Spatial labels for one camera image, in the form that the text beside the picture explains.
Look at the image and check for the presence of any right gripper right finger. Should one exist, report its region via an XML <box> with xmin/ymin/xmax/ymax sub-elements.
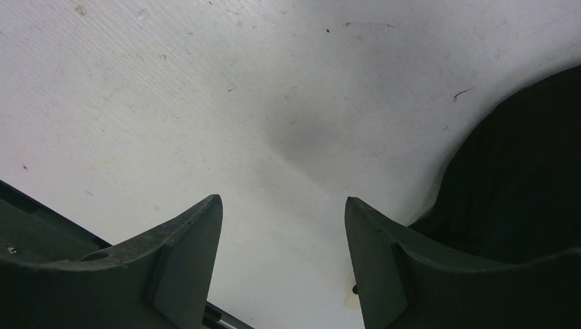
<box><xmin>345</xmin><ymin>197</ymin><xmax>580</xmax><ymax>328</ymax></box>

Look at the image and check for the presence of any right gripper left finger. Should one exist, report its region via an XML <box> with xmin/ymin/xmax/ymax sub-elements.
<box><xmin>0</xmin><ymin>194</ymin><xmax>224</xmax><ymax>329</ymax></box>

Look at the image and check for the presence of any black underwear beige waistband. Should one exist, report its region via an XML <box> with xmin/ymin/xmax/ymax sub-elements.
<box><xmin>411</xmin><ymin>67</ymin><xmax>580</xmax><ymax>263</ymax></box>

